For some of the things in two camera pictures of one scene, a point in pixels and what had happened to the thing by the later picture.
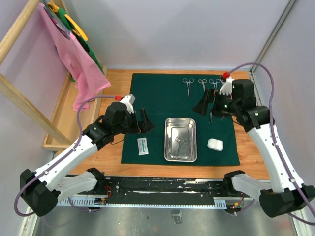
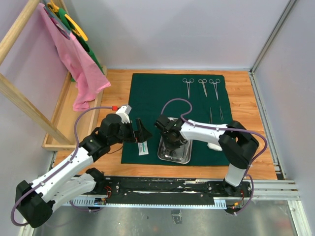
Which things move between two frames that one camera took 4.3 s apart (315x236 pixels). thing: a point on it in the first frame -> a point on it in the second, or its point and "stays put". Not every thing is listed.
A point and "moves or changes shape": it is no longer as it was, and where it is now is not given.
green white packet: x=142 y=146 stays put
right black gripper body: x=223 y=103 -> x=171 y=144
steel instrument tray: x=180 y=139 moves or changes shape
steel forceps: x=204 y=80 stays put
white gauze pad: x=215 y=144 stays put
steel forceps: x=184 y=80 stays put
